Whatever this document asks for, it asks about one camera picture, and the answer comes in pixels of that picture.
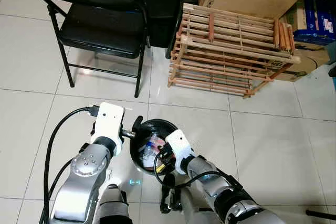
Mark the black rod on floor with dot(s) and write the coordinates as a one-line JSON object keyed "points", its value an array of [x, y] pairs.
{"points": [[320, 214]]}

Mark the robot left leg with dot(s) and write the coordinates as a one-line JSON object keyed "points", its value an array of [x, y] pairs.
{"points": [[113, 205]]}

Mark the green print cardboard box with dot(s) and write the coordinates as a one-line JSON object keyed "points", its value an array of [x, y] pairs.
{"points": [[307, 64]]}

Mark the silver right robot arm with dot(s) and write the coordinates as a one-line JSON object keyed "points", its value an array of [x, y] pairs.
{"points": [[231, 198]]}

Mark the black folding chair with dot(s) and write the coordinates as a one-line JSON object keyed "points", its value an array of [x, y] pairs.
{"points": [[100, 30]]}

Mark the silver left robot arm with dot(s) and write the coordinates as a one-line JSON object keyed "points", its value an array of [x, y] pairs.
{"points": [[84, 177]]}

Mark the white red plastic wrapper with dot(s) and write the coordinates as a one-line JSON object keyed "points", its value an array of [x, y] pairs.
{"points": [[151, 144]]}

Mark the blue printed carton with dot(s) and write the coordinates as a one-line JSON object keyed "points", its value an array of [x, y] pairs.
{"points": [[315, 22]]}

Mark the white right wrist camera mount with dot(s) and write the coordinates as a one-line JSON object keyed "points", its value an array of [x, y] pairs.
{"points": [[181, 148]]}

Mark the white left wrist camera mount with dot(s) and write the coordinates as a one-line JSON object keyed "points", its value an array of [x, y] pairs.
{"points": [[109, 121]]}

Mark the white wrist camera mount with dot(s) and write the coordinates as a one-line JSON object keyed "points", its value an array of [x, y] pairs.
{"points": [[181, 148], [109, 121]]}

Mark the black round rubbish bin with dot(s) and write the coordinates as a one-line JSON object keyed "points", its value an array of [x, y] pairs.
{"points": [[152, 127]]}

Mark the wooden slatted rack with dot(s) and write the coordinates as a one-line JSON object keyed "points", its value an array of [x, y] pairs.
{"points": [[231, 45]]}

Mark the teal container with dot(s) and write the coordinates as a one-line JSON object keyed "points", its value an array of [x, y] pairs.
{"points": [[332, 56]]}

